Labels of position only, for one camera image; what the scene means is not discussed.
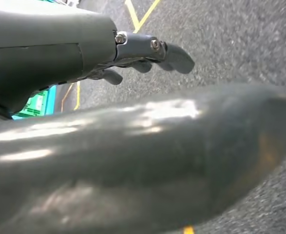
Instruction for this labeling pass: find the blue metal shelf rack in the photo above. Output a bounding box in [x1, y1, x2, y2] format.
[11, 85, 58, 121]

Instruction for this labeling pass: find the green plastic crate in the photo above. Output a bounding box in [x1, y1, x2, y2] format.
[17, 90, 48, 118]

